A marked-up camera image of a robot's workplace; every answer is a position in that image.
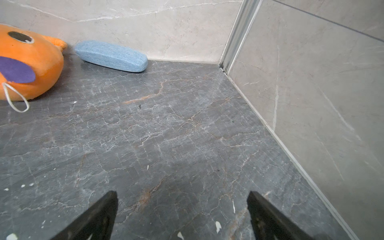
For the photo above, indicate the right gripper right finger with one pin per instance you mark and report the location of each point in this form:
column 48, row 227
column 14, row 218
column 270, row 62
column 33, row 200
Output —
column 269, row 223

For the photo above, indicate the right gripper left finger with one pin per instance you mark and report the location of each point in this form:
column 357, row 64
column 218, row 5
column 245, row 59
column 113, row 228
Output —
column 96, row 223

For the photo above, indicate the blue glasses case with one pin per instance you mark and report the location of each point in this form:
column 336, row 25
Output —
column 112, row 56

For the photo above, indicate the orange plush toy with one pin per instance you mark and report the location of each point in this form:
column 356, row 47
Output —
column 30, row 65

